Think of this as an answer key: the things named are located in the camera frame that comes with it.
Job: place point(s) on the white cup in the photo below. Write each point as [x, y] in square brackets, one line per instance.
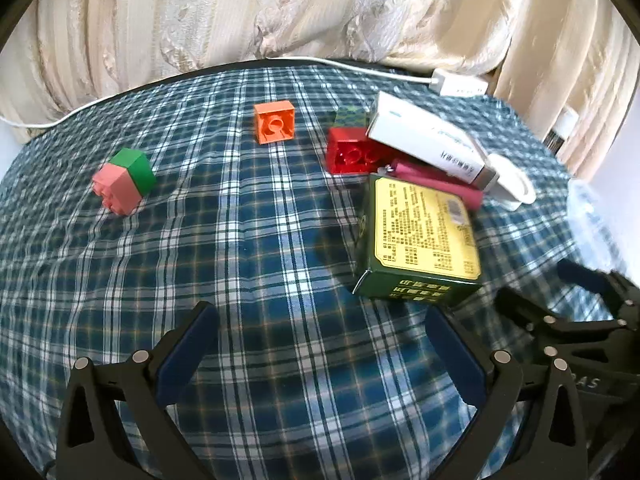
[515, 185]

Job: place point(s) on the red toy block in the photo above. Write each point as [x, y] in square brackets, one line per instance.
[350, 152]

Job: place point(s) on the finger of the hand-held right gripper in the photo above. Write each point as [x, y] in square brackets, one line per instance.
[585, 275]
[530, 310]

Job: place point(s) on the green tin with yellow label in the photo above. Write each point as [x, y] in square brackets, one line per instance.
[420, 230]

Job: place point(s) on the green blue-dotted block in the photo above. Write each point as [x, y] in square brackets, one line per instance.
[351, 116]

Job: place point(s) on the white barcode tag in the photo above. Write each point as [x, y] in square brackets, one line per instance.
[562, 127]

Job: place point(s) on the pink and green toy block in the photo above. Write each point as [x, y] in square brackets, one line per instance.
[125, 185]

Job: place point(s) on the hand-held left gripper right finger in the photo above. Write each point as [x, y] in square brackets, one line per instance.
[457, 355]

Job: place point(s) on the white cardboard box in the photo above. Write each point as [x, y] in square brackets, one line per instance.
[425, 132]

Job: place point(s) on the clear plastic box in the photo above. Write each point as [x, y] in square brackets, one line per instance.
[595, 220]

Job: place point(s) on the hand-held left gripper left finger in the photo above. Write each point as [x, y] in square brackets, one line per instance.
[187, 345]

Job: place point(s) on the pink foam hair curler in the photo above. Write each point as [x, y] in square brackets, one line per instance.
[430, 175]

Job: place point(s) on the blue plaid cloth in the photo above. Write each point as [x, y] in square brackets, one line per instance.
[225, 235]

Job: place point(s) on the cream patterned curtain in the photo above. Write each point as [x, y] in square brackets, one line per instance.
[250, 10]

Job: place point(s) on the orange toy block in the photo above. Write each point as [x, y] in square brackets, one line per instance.
[272, 125]

